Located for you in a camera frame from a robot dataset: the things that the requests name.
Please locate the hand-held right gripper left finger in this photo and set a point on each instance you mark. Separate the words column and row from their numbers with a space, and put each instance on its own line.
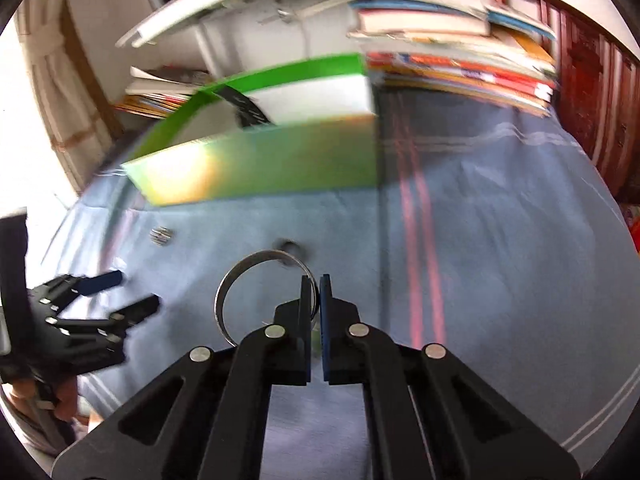
column 305, row 320

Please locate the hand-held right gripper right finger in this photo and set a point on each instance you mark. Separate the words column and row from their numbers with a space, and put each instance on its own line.
column 324, row 320

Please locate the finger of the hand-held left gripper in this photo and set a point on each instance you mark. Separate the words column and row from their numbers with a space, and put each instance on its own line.
column 102, row 282
column 135, row 310

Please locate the silver bangle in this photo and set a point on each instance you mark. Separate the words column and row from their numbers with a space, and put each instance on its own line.
column 225, row 285

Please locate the green cardboard box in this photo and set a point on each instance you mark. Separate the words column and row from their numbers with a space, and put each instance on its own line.
column 280, row 165

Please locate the black wristwatch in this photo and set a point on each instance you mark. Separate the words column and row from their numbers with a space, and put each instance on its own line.
column 245, row 105

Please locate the person's left hand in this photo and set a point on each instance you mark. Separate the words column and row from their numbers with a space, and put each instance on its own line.
column 65, row 400

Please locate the beige curtain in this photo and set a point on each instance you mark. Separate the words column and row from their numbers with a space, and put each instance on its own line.
column 65, row 110

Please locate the stack of books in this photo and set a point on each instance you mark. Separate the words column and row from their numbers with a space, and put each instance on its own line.
column 155, row 100
column 450, row 60

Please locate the blue striped blanket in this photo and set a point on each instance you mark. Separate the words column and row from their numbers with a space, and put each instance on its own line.
column 500, row 210

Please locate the white shelf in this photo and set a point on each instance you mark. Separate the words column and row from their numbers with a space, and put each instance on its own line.
column 215, row 5

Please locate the red box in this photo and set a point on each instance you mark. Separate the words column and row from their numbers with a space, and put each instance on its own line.
column 635, row 230

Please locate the red wooden door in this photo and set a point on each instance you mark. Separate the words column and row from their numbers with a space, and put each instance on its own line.
column 590, row 70

